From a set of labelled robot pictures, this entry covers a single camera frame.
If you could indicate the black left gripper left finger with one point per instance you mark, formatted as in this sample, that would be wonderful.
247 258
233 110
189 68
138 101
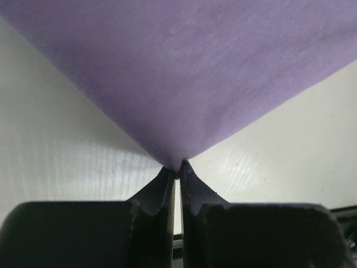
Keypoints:
149 240

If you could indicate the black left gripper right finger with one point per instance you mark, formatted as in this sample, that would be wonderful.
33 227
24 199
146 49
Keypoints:
196 196

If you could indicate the lavender t shirt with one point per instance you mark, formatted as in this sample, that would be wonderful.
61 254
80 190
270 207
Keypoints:
180 76

